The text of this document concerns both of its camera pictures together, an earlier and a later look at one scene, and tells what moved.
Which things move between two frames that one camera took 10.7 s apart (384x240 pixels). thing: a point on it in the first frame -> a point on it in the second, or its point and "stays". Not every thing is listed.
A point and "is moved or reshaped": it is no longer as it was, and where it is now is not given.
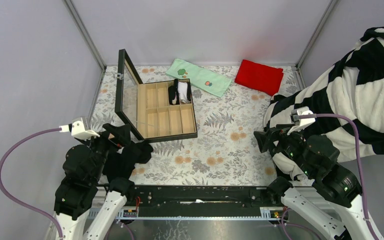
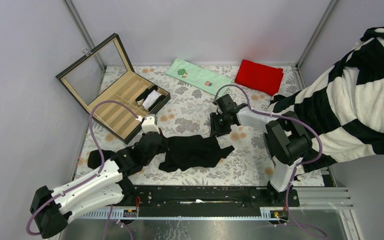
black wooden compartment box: [145, 107] is moved or reshaped
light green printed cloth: [201, 77] stays
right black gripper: [263, 138] -> [215, 130]
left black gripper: [122, 134] -> [163, 149]
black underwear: [121, 164] is moved or reshaped
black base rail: [197, 200] stays
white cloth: [183, 91] -> [151, 99]
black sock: [173, 92] -> [144, 94]
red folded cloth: [263, 79] stays
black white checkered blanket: [358, 105] stays
